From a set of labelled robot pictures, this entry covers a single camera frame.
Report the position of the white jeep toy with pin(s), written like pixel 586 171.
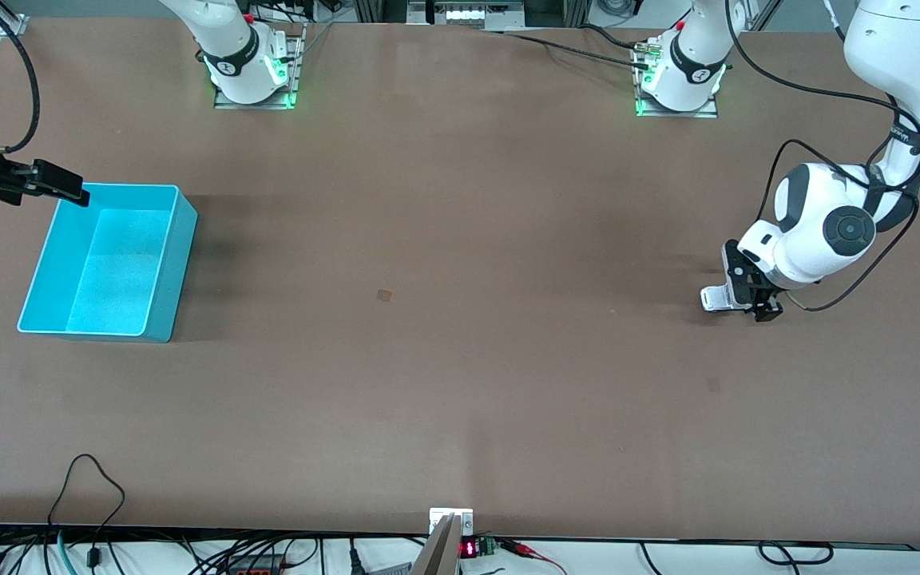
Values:
pixel 714 299

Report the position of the teal plastic bin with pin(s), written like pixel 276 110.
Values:
pixel 116 263

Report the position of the red clip lead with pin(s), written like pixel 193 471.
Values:
pixel 520 548

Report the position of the red digit display module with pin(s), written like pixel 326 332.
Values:
pixel 469 549

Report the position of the black power strip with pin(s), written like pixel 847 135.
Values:
pixel 256 570

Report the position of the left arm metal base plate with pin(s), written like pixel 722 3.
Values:
pixel 707 113

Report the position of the silver corner bracket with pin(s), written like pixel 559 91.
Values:
pixel 11 24

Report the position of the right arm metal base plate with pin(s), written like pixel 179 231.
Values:
pixel 299 76

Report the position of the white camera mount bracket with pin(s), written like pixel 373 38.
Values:
pixel 464 515

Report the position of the aluminium frame with device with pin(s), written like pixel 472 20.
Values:
pixel 468 14

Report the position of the grey aluminium camera bar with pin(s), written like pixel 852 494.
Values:
pixel 438 555

